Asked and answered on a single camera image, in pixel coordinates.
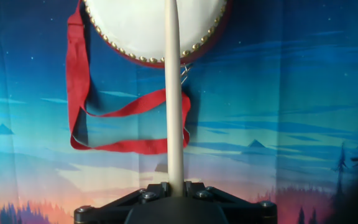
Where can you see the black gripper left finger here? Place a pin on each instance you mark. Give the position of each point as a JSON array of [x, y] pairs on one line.
[[104, 205]]

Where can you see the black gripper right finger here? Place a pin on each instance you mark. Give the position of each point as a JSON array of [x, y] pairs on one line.
[[247, 205]]

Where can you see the wooden drumstick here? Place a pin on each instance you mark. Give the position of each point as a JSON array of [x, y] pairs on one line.
[[174, 109]]

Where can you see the red drum with white skin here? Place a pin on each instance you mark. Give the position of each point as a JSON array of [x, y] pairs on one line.
[[129, 28]]

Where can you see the colourful sunset landscape cloth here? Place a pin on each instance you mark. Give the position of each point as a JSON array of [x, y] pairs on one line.
[[275, 109]]

